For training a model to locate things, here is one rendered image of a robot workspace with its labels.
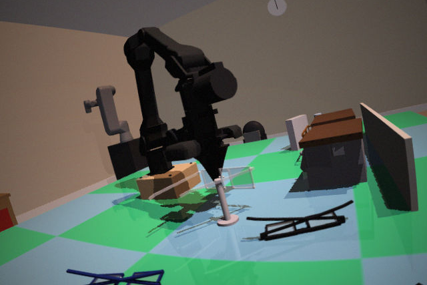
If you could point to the pink cube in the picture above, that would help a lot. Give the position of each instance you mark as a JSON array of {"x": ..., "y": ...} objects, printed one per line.
[{"x": 295, "y": 127}]

